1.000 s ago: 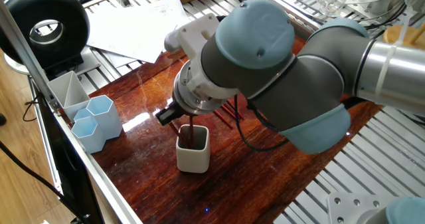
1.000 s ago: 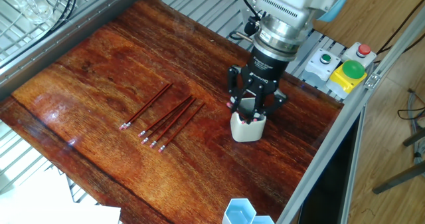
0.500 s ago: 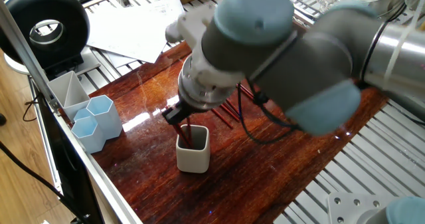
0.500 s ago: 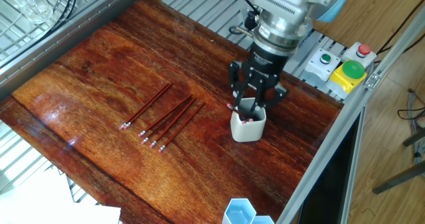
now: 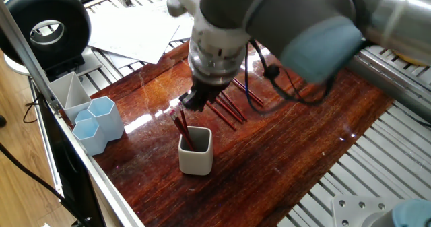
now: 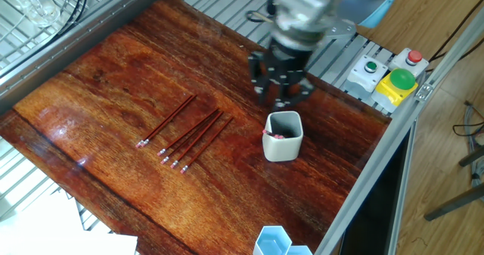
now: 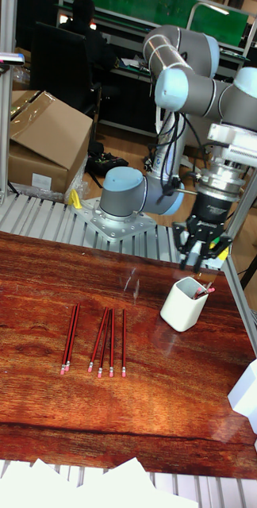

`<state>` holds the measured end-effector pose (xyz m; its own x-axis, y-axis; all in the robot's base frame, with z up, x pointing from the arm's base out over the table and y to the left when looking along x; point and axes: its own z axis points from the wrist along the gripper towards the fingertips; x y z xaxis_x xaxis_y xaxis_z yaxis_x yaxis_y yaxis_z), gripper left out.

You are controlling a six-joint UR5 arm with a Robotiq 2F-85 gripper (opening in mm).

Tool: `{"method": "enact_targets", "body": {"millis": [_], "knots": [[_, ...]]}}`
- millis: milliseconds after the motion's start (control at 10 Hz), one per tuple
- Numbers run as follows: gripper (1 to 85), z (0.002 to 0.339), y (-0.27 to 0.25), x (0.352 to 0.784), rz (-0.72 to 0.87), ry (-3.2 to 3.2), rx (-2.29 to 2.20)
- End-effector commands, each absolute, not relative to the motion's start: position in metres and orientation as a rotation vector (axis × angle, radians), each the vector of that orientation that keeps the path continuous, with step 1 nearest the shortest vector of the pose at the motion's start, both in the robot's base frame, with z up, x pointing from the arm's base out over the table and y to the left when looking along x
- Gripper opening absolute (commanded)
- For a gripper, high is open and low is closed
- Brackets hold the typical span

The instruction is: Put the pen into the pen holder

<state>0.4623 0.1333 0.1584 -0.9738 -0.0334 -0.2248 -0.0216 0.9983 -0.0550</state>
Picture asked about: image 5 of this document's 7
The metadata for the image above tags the white paper sheet stack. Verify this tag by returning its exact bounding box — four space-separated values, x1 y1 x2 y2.
86 0 195 66

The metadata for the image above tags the red-brown wooden board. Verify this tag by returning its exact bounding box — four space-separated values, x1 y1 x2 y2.
89 40 395 227

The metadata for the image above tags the black floor cable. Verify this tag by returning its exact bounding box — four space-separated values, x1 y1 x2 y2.
0 142 87 227

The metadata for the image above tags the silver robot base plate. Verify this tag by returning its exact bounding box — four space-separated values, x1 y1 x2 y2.
331 195 405 227

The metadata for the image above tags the light blue hexagonal pen holder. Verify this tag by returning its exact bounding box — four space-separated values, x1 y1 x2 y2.
71 96 125 156

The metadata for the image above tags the silver wrist sensor flange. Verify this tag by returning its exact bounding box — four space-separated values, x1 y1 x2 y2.
187 38 248 86

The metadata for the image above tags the black ring-shaped lamp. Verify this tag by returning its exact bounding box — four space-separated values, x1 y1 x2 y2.
0 0 102 83

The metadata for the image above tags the black monitor panel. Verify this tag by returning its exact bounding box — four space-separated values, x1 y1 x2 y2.
33 94 107 227

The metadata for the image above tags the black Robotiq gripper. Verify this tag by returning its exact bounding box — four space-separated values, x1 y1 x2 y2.
178 77 232 112

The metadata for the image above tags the black gripper cable with plug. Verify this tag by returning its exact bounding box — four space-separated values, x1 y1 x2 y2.
244 40 336 115

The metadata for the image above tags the white square ceramic pen holder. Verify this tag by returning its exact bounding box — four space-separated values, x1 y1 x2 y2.
178 125 214 176

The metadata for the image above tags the white divided square pen holder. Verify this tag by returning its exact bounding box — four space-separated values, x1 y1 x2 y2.
47 71 92 124

